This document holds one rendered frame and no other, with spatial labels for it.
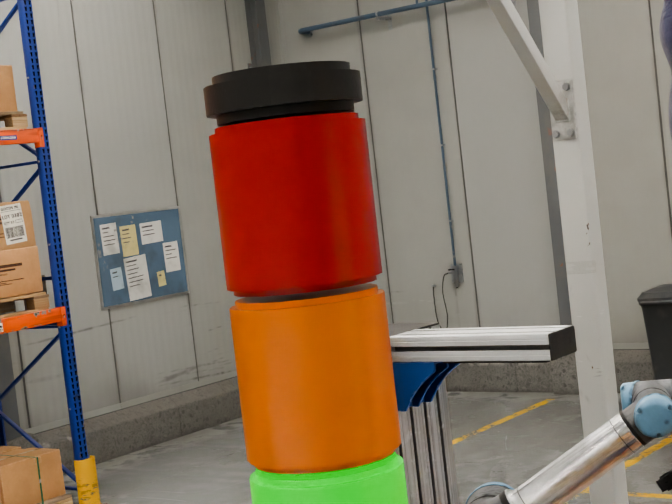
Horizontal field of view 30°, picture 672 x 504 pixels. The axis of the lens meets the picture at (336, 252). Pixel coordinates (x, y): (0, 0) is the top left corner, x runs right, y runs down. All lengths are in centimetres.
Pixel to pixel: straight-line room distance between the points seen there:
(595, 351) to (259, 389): 484
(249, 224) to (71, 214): 1159
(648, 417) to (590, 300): 284
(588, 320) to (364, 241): 482
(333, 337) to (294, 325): 1
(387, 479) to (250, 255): 8
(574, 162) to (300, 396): 479
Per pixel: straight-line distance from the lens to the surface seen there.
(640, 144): 1227
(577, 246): 518
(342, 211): 38
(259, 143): 38
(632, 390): 252
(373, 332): 39
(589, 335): 521
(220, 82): 39
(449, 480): 238
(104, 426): 1201
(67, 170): 1198
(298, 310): 38
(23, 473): 995
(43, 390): 1169
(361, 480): 39
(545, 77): 501
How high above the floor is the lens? 230
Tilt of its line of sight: 3 degrees down
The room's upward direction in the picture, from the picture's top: 6 degrees counter-clockwise
